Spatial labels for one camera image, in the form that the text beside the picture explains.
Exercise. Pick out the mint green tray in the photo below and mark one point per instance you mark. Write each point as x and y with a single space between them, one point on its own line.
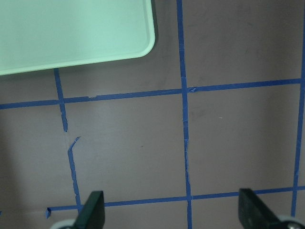
46 34

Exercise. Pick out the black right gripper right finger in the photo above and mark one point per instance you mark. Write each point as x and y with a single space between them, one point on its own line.
255 214

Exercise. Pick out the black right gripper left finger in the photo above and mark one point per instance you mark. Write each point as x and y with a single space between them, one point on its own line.
92 215

